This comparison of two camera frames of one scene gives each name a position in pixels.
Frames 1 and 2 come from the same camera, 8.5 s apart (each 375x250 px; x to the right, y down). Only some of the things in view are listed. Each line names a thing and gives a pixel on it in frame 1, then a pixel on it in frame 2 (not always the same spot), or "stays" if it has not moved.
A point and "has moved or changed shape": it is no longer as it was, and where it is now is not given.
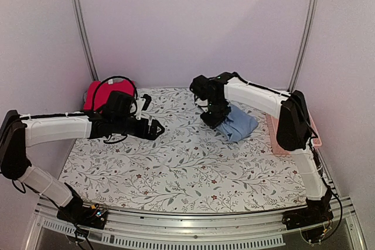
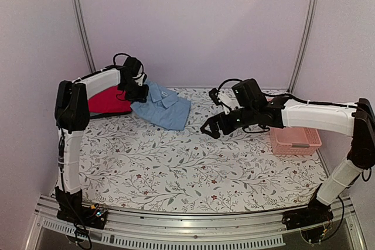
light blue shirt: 238,124 has moved or changed shape
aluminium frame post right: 311,23 stays
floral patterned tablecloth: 190,167 stays
